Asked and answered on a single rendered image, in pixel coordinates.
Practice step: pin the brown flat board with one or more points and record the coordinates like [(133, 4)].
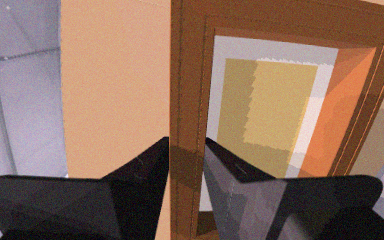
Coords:
[(115, 86)]

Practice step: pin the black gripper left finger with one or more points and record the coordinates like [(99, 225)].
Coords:
[(123, 205)]

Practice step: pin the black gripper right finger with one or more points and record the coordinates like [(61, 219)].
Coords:
[(249, 204)]

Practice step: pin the brown picture frame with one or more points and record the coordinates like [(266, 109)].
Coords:
[(290, 86)]

